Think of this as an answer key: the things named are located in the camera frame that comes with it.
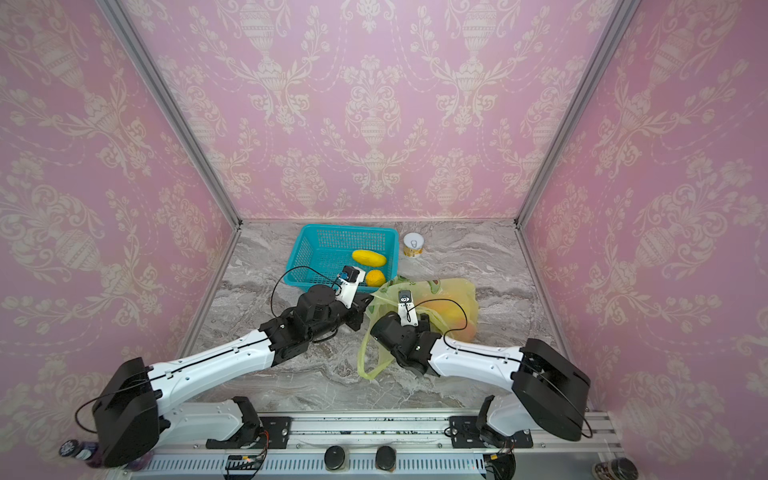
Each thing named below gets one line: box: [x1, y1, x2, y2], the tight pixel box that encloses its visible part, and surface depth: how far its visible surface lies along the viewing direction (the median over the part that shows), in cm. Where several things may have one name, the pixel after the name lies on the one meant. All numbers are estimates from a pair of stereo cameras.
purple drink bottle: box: [59, 439, 99, 461], surface depth 58 cm
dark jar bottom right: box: [592, 457, 639, 480], surface depth 63 cm
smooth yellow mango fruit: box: [352, 249, 387, 267], surface depth 107 cm
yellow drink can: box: [403, 232, 425, 257], surface depth 109 cm
